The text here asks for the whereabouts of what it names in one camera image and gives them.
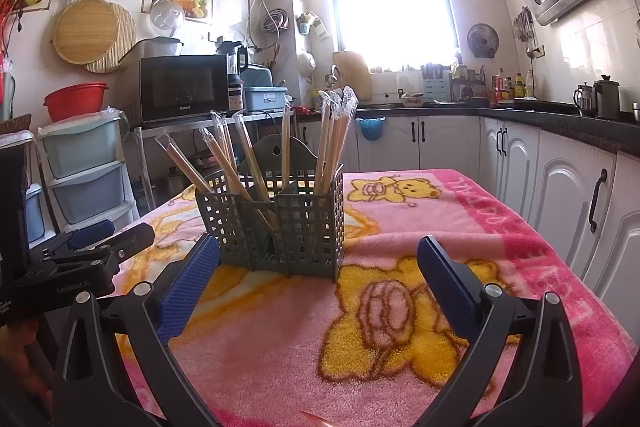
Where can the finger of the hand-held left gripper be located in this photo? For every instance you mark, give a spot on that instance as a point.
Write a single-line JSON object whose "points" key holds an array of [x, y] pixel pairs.
{"points": [[135, 241], [92, 233]]}

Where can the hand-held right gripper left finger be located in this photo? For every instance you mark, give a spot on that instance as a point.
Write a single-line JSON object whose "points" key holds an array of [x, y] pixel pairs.
{"points": [[187, 287]]}

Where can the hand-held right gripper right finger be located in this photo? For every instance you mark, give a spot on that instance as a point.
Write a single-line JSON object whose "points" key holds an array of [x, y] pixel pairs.
{"points": [[445, 287]]}

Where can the green plastic utensil basket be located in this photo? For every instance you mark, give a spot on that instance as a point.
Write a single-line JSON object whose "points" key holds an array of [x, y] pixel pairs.
{"points": [[300, 227]]}

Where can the bunch of chopsticks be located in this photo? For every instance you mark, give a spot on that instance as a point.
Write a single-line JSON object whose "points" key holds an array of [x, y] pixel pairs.
{"points": [[330, 147]]}

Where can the blue plastic drawer cabinet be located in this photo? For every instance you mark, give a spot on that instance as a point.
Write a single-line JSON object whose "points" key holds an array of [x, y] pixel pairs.
{"points": [[34, 212], [80, 152]]}

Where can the pink bear printed blanket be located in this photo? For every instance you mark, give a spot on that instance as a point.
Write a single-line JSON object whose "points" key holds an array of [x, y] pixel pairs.
{"points": [[280, 347]]}

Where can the steel kitchen shelf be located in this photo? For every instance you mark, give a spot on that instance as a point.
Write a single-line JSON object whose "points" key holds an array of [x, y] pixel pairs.
{"points": [[165, 127]]}

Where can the wicker basket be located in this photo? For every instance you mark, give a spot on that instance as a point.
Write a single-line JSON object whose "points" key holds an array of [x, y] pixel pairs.
{"points": [[15, 124]]}

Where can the red plastic basin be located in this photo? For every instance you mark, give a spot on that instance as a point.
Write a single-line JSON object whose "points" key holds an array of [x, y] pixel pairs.
{"points": [[75, 99]]}

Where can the black microwave oven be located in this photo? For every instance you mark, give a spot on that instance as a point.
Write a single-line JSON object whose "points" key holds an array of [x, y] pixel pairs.
{"points": [[180, 89]]}

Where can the blue hanging bin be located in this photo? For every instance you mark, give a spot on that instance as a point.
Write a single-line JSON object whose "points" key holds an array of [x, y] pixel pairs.
{"points": [[371, 129]]}

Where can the black blender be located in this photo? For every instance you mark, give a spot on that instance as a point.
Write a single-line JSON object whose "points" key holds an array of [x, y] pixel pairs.
{"points": [[235, 97]]}

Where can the bowl of vegetables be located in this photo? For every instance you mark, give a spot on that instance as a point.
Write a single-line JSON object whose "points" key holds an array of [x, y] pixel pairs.
{"points": [[411, 101]]}

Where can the grey plastic dish box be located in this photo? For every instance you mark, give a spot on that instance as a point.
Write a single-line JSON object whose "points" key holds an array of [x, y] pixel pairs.
{"points": [[265, 99]]}

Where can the round straw mat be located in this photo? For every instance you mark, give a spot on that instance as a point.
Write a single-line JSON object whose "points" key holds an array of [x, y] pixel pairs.
{"points": [[126, 42]]}

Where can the black countertop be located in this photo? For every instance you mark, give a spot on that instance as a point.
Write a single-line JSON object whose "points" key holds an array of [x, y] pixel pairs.
{"points": [[550, 122]]}

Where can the translucent plastic container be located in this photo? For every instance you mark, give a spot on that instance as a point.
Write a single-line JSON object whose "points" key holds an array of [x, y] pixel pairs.
{"points": [[160, 47]]}

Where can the teal knife block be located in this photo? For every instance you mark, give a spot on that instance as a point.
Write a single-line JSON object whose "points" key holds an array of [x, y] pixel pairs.
{"points": [[436, 87]]}

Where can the round bamboo board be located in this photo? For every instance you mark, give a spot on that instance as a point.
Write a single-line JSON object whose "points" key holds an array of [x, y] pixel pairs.
{"points": [[82, 29]]}

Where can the black spice rack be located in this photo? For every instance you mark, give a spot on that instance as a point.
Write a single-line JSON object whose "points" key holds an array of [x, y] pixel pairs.
{"points": [[467, 84]]}

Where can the red-capped sauce bottle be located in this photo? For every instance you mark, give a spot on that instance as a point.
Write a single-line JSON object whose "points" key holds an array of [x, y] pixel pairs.
{"points": [[496, 89]]}

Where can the black cooktop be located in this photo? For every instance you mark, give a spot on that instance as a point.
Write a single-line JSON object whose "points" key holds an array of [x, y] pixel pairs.
{"points": [[540, 106]]}

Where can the red chili peppers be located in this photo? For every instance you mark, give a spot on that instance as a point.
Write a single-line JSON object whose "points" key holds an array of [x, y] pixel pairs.
{"points": [[301, 110]]}

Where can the red hanging ornament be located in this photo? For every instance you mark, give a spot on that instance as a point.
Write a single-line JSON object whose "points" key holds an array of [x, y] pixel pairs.
{"points": [[6, 22]]}

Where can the wooden cutting board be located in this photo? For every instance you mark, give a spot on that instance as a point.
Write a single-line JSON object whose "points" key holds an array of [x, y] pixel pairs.
{"points": [[355, 77]]}

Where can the clear plastic dome cover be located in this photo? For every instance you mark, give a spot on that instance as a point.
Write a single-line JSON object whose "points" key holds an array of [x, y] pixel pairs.
{"points": [[167, 14]]}

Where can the glass french press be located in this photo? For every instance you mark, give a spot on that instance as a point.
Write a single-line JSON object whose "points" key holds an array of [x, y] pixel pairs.
{"points": [[584, 101]]}

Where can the steel faucet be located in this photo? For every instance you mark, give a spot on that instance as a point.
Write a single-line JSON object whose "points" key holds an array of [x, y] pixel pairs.
{"points": [[334, 74]]}

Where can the white hanging colander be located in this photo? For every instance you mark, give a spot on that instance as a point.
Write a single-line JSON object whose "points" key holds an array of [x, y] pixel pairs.
{"points": [[306, 64]]}

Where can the dark green pot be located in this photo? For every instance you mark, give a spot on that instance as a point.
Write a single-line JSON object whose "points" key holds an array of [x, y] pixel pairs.
{"points": [[607, 99]]}

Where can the steel bowl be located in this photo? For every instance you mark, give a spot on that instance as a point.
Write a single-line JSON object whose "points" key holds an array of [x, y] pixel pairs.
{"points": [[636, 113]]}

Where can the hanging small ladles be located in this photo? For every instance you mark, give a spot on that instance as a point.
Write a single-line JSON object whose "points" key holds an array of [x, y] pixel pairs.
{"points": [[524, 27]]}

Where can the round wall vent fan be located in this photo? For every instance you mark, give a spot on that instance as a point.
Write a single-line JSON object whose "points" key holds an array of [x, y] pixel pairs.
{"points": [[483, 41]]}

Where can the wall socket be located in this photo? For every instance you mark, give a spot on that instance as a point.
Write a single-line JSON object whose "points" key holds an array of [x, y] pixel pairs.
{"points": [[538, 52]]}

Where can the wall-mounted utensil holder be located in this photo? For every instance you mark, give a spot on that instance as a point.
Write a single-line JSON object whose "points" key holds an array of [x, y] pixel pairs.
{"points": [[306, 24]]}

